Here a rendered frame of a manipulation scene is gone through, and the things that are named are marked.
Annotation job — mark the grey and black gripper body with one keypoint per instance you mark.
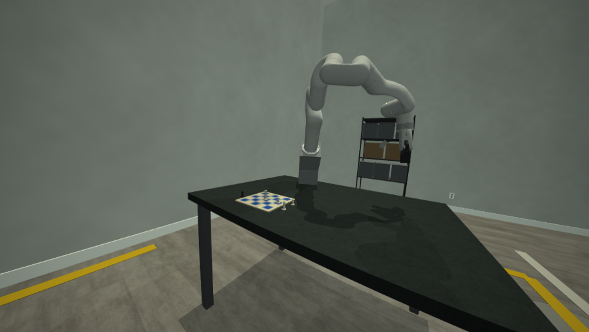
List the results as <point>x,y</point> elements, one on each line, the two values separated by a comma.
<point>405,134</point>

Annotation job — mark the blue and cream chessboard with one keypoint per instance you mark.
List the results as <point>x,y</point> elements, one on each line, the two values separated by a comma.
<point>269,205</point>

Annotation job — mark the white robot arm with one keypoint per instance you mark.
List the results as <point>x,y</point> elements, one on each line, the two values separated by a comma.
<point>362,72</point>

